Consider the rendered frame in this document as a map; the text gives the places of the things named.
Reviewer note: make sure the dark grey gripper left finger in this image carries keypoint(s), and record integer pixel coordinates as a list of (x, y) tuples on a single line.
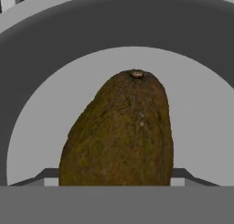
[(45, 177)]

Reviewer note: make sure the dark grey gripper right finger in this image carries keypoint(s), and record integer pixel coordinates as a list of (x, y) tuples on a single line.
[(184, 178)]

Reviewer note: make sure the brown green avocado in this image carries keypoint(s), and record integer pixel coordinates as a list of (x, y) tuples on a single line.
[(122, 133)]

